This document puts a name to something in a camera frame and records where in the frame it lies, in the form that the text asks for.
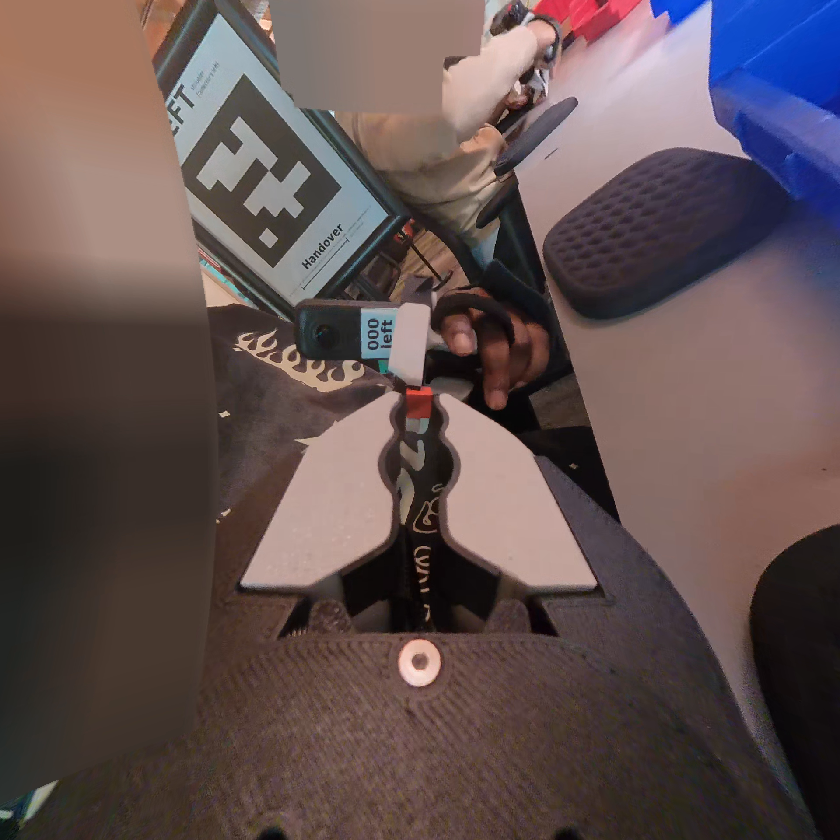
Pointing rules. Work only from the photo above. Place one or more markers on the blue plastic bin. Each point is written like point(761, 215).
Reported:
point(683, 11)
point(788, 92)

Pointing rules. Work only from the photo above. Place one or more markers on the black dimpled pad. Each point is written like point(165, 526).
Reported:
point(801, 683)
point(656, 230)

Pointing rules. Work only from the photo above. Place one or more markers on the black office chair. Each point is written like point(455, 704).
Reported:
point(538, 131)

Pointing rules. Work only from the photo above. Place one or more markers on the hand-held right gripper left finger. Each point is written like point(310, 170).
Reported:
point(328, 512)

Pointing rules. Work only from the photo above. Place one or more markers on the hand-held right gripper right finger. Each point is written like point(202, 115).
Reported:
point(512, 525)

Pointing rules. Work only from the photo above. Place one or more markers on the person's left hand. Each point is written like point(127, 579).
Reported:
point(505, 355)

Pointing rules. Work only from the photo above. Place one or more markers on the small red block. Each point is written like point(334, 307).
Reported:
point(420, 395)

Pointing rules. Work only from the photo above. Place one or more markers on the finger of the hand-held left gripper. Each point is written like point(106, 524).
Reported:
point(400, 373)

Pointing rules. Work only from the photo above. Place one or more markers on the printed marker sign board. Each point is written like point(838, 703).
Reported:
point(263, 158)

